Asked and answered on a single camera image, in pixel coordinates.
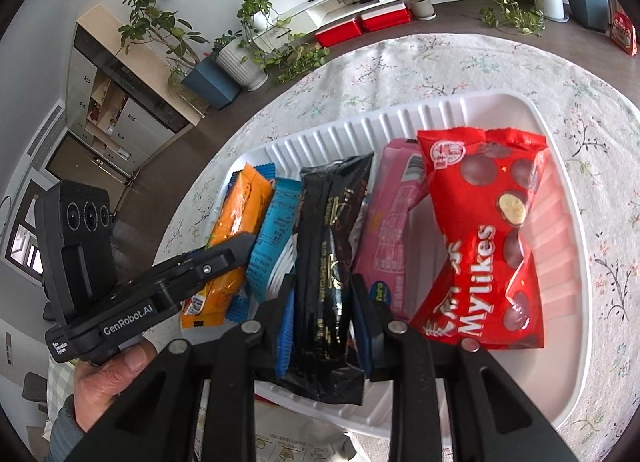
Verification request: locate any teal snack pack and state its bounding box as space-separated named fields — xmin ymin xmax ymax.
xmin=246 ymin=178 xmax=302 ymax=303

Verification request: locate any orange snack pack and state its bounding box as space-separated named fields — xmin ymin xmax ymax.
xmin=180 ymin=164 xmax=274 ymax=330

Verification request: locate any black snack pack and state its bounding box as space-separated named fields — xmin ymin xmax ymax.
xmin=279 ymin=153 xmax=374 ymax=404

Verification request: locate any white snack bag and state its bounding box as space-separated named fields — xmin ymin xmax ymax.
xmin=254 ymin=399 xmax=368 ymax=462

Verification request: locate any pink snack pack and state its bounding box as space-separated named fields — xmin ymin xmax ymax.
xmin=352 ymin=139 xmax=427 ymax=320

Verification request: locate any red Mylikes chocolate bag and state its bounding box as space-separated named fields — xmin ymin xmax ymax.
xmin=411 ymin=127 xmax=549 ymax=349

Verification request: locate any left forearm grey sleeve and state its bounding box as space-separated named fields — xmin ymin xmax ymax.
xmin=43 ymin=395 xmax=85 ymax=462

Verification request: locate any left hand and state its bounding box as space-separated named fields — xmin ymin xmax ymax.
xmin=74 ymin=339 xmax=157 ymax=433

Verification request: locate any blue planter tall plant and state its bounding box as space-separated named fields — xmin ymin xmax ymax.
xmin=118 ymin=0 xmax=240 ymax=113

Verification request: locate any white plastic tray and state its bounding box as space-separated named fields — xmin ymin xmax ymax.
xmin=222 ymin=90 xmax=591 ymax=437

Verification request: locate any white ribbed planter plant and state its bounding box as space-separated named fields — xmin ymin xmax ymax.
xmin=210 ymin=30 xmax=268 ymax=91

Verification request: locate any trailing green vine plant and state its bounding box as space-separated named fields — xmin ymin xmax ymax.
xmin=245 ymin=18 xmax=330 ymax=84

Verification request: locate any left red storage box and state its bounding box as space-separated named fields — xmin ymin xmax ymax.
xmin=314 ymin=16 xmax=363 ymax=47

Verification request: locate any red storage box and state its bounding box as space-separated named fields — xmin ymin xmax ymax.
xmin=314 ymin=16 xmax=363 ymax=47
xmin=360 ymin=2 xmax=412 ymax=32

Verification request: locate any right red storage box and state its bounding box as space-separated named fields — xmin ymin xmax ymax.
xmin=360 ymin=2 xmax=412 ymax=32

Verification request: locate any floral white tablecloth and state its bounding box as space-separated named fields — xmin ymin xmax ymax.
xmin=156 ymin=34 xmax=639 ymax=461

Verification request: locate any small round pot floor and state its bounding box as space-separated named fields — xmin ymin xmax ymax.
xmin=409 ymin=0 xmax=437 ymax=21

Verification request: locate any wall cabinet unit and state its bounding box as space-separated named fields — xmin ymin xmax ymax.
xmin=66 ymin=4 xmax=208 ymax=178

